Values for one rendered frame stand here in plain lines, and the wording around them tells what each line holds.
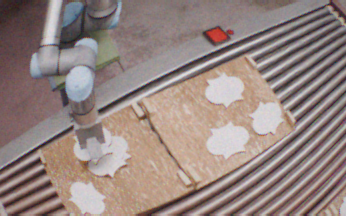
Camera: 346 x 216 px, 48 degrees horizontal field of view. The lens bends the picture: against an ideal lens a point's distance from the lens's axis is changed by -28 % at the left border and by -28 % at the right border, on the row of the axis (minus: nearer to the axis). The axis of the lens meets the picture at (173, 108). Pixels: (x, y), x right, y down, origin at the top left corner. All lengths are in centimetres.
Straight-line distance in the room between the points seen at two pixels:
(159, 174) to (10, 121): 160
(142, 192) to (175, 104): 32
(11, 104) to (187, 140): 167
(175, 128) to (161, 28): 162
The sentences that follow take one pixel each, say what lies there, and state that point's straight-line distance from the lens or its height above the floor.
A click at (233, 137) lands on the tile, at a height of 95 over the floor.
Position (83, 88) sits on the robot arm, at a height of 134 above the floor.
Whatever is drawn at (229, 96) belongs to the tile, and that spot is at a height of 95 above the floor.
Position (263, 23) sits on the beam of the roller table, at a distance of 195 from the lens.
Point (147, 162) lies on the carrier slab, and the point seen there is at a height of 94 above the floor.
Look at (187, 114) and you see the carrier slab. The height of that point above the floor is 94.
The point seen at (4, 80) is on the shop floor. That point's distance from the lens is 315.
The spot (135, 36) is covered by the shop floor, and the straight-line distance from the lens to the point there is 309.
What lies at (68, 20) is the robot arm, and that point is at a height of 112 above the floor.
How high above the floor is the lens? 225
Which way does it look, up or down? 55 degrees down
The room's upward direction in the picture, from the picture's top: 1 degrees clockwise
